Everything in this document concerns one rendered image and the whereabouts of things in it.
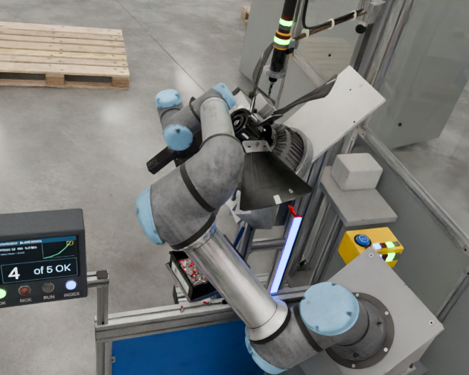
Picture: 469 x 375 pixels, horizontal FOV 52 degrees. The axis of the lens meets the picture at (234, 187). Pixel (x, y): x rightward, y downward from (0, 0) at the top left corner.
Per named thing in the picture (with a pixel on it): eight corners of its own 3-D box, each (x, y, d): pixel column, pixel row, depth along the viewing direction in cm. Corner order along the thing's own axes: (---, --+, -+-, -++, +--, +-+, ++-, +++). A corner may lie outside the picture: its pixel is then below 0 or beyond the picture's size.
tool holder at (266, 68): (274, 64, 148) (281, 33, 142) (293, 73, 145) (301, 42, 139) (257, 71, 142) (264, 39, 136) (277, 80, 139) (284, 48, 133)
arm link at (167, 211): (330, 361, 107) (181, 171, 90) (274, 390, 110) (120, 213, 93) (321, 326, 118) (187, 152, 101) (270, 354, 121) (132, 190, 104)
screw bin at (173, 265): (222, 247, 173) (225, 233, 169) (246, 280, 163) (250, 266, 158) (167, 265, 162) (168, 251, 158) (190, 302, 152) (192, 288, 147)
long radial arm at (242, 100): (281, 143, 186) (263, 126, 178) (266, 155, 188) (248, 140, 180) (256, 105, 207) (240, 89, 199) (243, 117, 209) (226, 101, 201)
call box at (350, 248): (377, 248, 162) (388, 225, 156) (392, 271, 155) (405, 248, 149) (336, 253, 157) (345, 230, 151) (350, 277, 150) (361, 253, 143)
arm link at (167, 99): (155, 106, 133) (151, 90, 139) (164, 137, 140) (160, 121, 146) (182, 99, 133) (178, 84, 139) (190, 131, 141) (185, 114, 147)
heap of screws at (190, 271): (219, 250, 171) (221, 242, 169) (240, 278, 163) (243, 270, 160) (171, 266, 162) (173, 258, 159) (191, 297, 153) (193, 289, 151)
